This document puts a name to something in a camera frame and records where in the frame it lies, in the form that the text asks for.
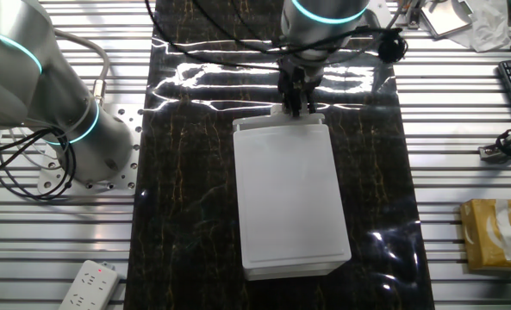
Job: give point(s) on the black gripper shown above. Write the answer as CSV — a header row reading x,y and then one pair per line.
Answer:
x,y
300,75

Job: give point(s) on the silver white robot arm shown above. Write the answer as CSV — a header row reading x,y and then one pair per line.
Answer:
x,y
18,64

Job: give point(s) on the white plastic drawer cabinet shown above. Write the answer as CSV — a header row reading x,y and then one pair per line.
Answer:
x,y
289,194

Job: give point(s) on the black marble pattern mat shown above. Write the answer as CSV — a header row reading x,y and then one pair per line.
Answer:
x,y
186,172

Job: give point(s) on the flat silver device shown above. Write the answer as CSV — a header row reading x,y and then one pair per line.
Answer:
x,y
444,17

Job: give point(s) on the crumpled clear plastic wrap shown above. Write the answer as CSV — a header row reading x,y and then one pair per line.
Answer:
x,y
490,26

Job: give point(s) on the gold tissue box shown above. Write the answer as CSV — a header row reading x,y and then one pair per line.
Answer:
x,y
479,237

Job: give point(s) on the white power strip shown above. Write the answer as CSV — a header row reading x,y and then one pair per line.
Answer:
x,y
89,286

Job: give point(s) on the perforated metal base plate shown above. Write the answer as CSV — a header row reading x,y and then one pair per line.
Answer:
x,y
126,116

